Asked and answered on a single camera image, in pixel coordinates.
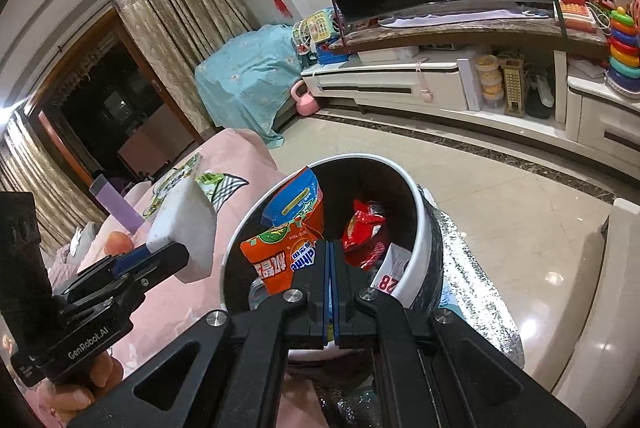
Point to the green snack packet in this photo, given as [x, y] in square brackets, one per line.
[209, 185]

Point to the beige patterned curtain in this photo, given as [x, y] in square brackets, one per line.
[185, 37]
[40, 178]

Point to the white trash bin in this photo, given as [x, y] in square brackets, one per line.
[420, 248]

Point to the orange fruit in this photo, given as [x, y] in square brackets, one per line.
[120, 242]

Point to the white furniture edge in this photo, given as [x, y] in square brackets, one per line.
[600, 308]

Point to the stack of yellow lidded jars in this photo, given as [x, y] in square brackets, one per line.
[489, 80]

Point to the wooden toy building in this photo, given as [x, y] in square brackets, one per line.
[513, 87]

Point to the furniture under teal cover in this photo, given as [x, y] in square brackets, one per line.
[245, 77]

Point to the white television stand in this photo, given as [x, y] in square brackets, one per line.
[400, 80]

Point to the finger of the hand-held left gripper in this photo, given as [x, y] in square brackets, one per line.
[165, 263]
[132, 258]

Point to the pink sofa cushions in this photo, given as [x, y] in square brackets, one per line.
[80, 243]

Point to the orange and blue snack packet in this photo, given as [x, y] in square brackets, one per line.
[280, 253]

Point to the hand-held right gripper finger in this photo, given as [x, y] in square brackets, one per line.
[327, 313]
[337, 313]

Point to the white foam block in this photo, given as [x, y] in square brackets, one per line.
[187, 228]

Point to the red and white box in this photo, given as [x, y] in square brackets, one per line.
[395, 268]

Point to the person's left hand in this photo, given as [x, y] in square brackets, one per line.
[95, 380]

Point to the wooden framed glass door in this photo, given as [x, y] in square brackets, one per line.
[115, 107]

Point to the orange toy telephone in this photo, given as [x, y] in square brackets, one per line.
[577, 10]

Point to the silver foil cover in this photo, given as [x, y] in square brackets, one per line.
[480, 288]

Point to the stack of picture books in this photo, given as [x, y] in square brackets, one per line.
[170, 183]

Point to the pink kettlebell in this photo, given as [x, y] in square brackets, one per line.
[305, 100]

